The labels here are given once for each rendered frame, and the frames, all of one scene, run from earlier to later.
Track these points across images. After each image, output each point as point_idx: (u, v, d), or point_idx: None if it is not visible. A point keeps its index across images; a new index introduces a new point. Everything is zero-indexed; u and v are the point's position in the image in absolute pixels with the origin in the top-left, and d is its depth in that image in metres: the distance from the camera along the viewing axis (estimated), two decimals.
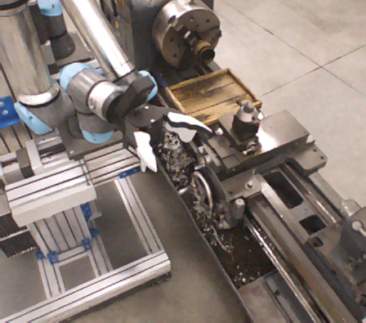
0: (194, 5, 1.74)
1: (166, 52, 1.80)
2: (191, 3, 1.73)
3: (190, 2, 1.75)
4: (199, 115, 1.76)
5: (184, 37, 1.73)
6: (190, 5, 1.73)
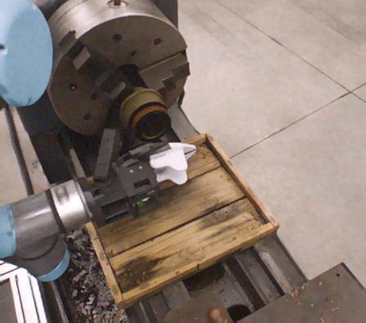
0: (123, 6, 0.74)
1: (64, 113, 0.81)
2: (114, 2, 0.74)
3: (113, 2, 0.75)
4: (136, 261, 0.77)
5: (96, 82, 0.73)
6: (112, 6, 0.74)
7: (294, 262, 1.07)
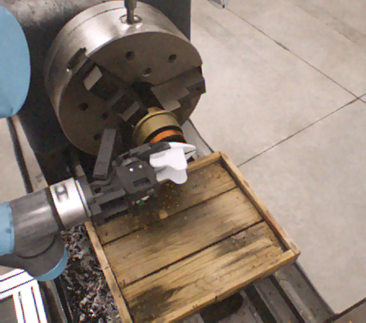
0: (123, 17, 0.71)
1: (73, 133, 0.76)
2: (132, 15, 0.70)
3: (132, 22, 0.69)
4: (149, 291, 0.72)
5: (109, 102, 0.69)
6: (136, 18, 0.71)
7: (310, 284, 1.02)
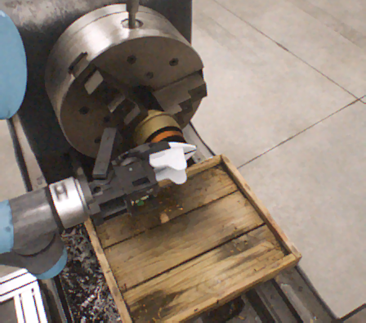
0: (124, 21, 0.70)
1: (75, 136, 0.76)
2: (134, 20, 0.70)
3: (134, 26, 0.70)
4: (151, 295, 0.72)
5: (109, 107, 0.69)
6: (136, 22, 0.71)
7: (311, 286, 1.02)
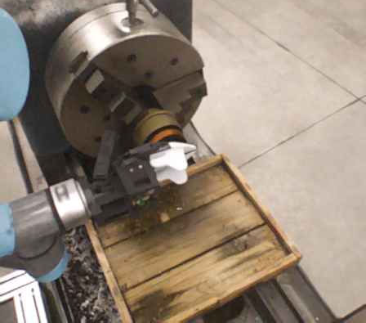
0: (133, 26, 0.69)
1: (75, 136, 0.76)
2: (127, 20, 0.69)
3: None
4: (152, 295, 0.72)
5: (110, 106, 0.69)
6: (125, 21, 0.70)
7: (312, 286, 1.02)
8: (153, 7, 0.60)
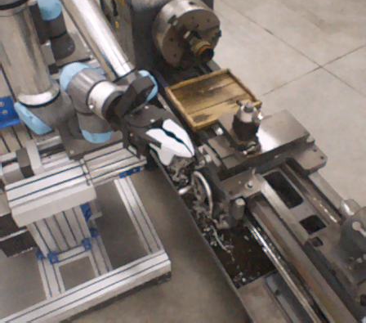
0: (193, 5, 1.73)
1: (166, 52, 1.80)
2: None
3: (192, 2, 1.75)
4: (199, 115, 1.76)
5: (184, 37, 1.73)
6: (189, 3, 1.74)
7: None
8: None
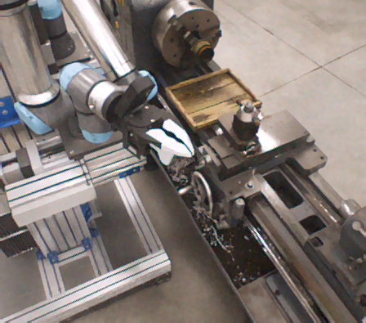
0: (193, 5, 1.73)
1: (166, 52, 1.80)
2: None
3: (192, 2, 1.75)
4: (199, 115, 1.76)
5: (184, 37, 1.73)
6: (189, 3, 1.74)
7: None
8: None
